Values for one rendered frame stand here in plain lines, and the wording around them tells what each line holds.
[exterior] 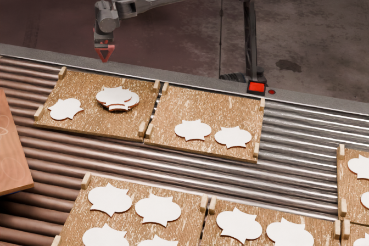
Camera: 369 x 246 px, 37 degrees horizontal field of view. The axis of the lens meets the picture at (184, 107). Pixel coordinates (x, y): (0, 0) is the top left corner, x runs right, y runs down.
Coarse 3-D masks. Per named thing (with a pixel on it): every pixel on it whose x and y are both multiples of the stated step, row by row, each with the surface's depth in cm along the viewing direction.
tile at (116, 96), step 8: (104, 88) 215; (112, 88) 216; (120, 88) 216; (96, 96) 211; (104, 96) 212; (112, 96) 212; (120, 96) 212; (128, 96) 212; (112, 104) 209; (120, 104) 209
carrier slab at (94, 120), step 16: (64, 80) 225; (80, 80) 225; (96, 80) 226; (112, 80) 226; (128, 80) 227; (64, 96) 216; (80, 96) 217; (144, 96) 219; (48, 112) 208; (80, 112) 210; (96, 112) 210; (112, 112) 211; (128, 112) 211; (144, 112) 212; (64, 128) 202; (80, 128) 202; (96, 128) 203; (112, 128) 203; (128, 128) 204
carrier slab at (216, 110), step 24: (168, 96) 220; (192, 96) 221; (216, 96) 222; (168, 120) 209; (192, 120) 210; (216, 120) 210; (240, 120) 211; (168, 144) 198; (192, 144) 199; (216, 144) 200
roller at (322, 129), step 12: (0, 72) 229; (36, 84) 226; (48, 84) 226; (264, 120) 215; (276, 120) 215; (288, 120) 216; (324, 132) 213; (336, 132) 212; (348, 132) 212; (360, 132) 212
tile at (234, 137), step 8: (224, 128) 205; (232, 128) 206; (216, 136) 202; (224, 136) 202; (232, 136) 202; (240, 136) 203; (248, 136) 203; (224, 144) 199; (232, 144) 199; (240, 144) 199
